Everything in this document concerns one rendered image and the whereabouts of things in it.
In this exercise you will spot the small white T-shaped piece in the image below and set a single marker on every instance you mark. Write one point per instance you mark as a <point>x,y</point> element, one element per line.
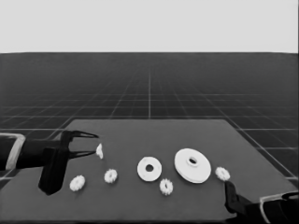
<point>99,151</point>

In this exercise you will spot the large thick white disc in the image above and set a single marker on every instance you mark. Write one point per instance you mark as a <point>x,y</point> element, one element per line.
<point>187,172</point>

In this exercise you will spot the white round carrier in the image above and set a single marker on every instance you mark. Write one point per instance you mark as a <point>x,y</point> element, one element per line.
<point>141,169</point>

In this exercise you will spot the small white gear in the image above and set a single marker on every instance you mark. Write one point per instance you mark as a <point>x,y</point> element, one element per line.
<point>219,174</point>
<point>108,177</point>
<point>163,188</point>
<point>74,184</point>

